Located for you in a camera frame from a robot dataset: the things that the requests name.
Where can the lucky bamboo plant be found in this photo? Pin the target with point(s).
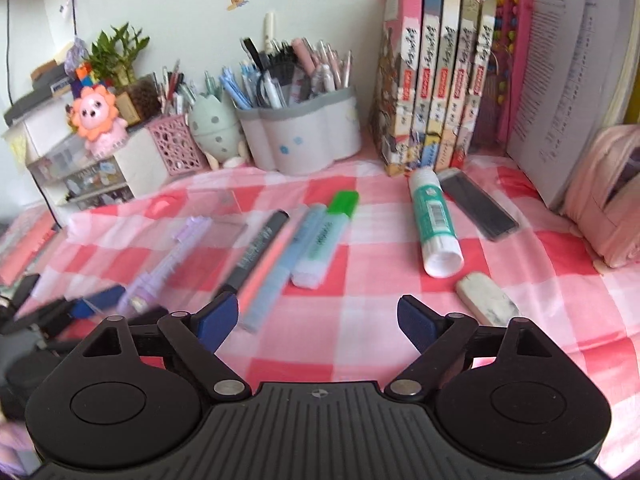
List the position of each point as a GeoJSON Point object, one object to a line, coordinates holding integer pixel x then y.
{"type": "Point", "coordinates": [117, 52]}

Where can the white storage box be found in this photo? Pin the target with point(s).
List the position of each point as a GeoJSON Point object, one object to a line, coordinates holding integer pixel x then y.
{"type": "Point", "coordinates": [45, 127]}

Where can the bunch of red black pens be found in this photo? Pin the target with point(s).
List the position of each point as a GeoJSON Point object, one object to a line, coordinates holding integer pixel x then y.
{"type": "Point", "coordinates": [175, 90]}

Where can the white comic book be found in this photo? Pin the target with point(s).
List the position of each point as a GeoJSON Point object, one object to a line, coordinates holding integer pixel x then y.
{"type": "Point", "coordinates": [484, 50]}

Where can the pink pencil case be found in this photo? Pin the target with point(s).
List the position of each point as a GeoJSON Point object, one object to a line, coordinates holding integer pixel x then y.
{"type": "Point", "coordinates": [595, 210]}

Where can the colourful puzzle cube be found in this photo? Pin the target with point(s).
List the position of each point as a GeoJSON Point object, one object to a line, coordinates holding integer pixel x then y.
{"type": "Point", "coordinates": [87, 74]}

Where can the dark grey box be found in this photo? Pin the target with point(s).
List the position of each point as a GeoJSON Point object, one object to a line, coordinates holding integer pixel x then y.
{"type": "Point", "coordinates": [60, 85]}

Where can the black flat box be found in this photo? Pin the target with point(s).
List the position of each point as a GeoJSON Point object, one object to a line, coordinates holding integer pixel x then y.
{"type": "Point", "coordinates": [30, 106]}

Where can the purple pen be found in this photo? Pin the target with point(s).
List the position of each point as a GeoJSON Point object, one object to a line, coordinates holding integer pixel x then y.
{"type": "Point", "coordinates": [170, 260]}

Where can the black pencil lead case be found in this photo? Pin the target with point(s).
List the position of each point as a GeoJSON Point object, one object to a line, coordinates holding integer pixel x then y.
{"type": "Point", "coordinates": [480, 205]}

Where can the green highlighter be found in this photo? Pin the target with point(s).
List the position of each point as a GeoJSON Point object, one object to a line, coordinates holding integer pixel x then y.
{"type": "Point", "coordinates": [320, 250]}

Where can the pink mesh pen holder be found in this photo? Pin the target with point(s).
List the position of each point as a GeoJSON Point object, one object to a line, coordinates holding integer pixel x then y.
{"type": "Point", "coordinates": [175, 147]}

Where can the black marker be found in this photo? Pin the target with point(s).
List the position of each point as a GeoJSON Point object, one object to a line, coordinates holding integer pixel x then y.
{"type": "Point", "coordinates": [255, 250]}

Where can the clear plastic drawer box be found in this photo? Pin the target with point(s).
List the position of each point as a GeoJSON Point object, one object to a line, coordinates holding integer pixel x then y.
{"type": "Point", "coordinates": [55, 157]}

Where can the olive comic book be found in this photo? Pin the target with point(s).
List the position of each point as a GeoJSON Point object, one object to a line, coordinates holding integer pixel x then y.
{"type": "Point", "coordinates": [467, 50]}

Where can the light blue highlighter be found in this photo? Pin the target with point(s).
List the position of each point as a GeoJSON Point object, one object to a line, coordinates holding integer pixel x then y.
{"type": "Point", "coordinates": [280, 280]}

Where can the pink checkered tablecloth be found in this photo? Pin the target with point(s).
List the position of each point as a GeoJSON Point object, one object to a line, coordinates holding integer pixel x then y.
{"type": "Point", "coordinates": [350, 310]}

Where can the open white book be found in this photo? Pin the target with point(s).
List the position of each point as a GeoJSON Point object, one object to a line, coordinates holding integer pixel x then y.
{"type": "Point", "coordinates": [565, 85]}

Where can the purple sachet bag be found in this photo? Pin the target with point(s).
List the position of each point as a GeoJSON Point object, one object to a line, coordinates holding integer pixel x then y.
{"type": "Point", "coordinates": [77, 52]}

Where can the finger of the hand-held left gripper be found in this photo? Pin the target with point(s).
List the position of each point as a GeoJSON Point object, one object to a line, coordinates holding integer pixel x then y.
{"type": "Point", "coordinates": [27, 287]}
{"type": "Point", "coordinates": [97, 302]}

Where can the pink lion toy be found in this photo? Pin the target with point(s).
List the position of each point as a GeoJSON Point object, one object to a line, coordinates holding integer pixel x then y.
{"type": "Point", "coordinates": [95, 115]}

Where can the tall white tube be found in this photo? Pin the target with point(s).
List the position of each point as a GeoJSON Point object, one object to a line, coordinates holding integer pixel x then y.
{"type": "Point", "coordinates": [270, 30]}

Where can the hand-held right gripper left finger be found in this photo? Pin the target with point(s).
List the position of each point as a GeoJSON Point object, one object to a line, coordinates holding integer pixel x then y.
{"type": "Point", "coordinates": [217, 317]}

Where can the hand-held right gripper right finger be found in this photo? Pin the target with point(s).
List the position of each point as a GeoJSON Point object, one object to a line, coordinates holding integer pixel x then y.
{"type": "Point", "coordinates": [417, 322]}

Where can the small brown box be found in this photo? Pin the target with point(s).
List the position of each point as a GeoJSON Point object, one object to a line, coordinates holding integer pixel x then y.
{"type": "Point", "coordinates": [44, 69]}

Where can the white green glue stick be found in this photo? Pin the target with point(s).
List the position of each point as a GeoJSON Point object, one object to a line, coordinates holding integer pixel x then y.
{"type": "Point", "coordinates": [432, 215]}

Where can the bunch of grey pens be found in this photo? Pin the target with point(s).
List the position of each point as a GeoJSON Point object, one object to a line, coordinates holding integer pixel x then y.
{"type": "Point", "coordinates": [212, 85]}

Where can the bunch of blue pink pens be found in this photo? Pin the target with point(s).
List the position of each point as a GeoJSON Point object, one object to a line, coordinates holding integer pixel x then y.
{"type": "Point", "coordinates": [320, 70]}

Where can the green egg pen holder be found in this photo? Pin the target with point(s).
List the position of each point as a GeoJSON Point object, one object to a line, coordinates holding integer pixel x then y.
{"type": "Point", "coordinates": [215, 130]}

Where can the grey white pen holder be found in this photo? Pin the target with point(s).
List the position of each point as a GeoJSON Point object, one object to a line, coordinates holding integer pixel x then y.
{"type": "Point", "coordinates": [300, 140]}

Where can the orange highlighter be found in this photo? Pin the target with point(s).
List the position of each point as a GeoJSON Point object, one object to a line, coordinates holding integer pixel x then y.
{"type": "Point", "coordinates": [262, 270]}

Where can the white eraser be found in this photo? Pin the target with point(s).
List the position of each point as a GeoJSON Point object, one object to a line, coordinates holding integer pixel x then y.
{"type": "Point", "coordinates": [487, 297]}

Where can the pink abacus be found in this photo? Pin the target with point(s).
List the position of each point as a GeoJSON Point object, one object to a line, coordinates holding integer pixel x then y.
{"type": "Point", "coordinates": [515, 35]}

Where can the pink comic book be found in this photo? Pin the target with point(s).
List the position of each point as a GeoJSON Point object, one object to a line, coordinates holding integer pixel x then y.
{"type": "Point", "coordinates": [400, 85]}

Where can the yellow sticky note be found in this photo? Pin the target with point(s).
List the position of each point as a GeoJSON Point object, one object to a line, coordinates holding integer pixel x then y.
{"type": "Point", "coordinates": [17, 145]}

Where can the white mini drawer cabinet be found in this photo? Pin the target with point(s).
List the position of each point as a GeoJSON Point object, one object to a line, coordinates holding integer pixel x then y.
{"type": "Point", "coordinates": [145, 165]}

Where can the blue comic book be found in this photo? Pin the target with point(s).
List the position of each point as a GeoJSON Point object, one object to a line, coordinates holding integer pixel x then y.
{"type": "Point", "coordinates": [431, 50]}

